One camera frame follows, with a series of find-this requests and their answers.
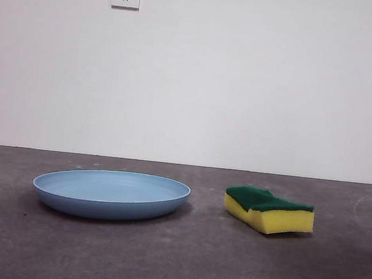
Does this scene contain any yellow sponge green scouring pad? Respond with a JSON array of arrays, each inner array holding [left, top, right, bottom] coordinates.
[[221, 183, 318, 240]]

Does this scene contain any light blue round plate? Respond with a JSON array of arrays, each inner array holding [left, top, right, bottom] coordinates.
[[29, 162, 193, 229]]

